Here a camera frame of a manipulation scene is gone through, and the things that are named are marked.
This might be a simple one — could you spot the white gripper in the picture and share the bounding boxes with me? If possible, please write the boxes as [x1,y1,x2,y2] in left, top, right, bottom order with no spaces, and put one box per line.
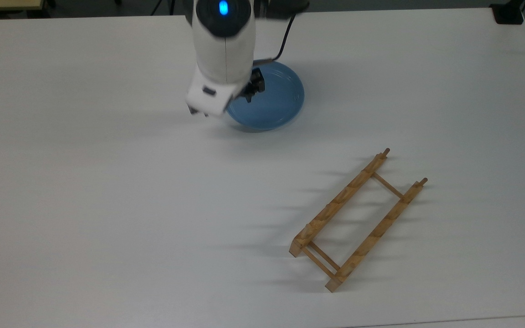
[185,67,266,118]

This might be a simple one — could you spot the blue ceramic plate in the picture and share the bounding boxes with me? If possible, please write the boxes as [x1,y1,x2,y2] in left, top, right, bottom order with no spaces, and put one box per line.
[226,61,305,132]

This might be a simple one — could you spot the wooden plate rack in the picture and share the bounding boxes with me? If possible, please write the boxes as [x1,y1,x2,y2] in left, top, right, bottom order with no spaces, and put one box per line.
[289,148,428,292]

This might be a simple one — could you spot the black tripod legs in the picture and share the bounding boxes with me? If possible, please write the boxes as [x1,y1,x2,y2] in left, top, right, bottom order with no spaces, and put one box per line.
[151,0,176,15]

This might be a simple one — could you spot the light wooden side table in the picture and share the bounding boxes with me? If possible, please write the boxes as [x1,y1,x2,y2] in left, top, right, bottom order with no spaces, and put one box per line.
[0,0,45,12]

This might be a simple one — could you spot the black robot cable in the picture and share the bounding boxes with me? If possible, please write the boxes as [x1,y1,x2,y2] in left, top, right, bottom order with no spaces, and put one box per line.
[252,13,298,65]

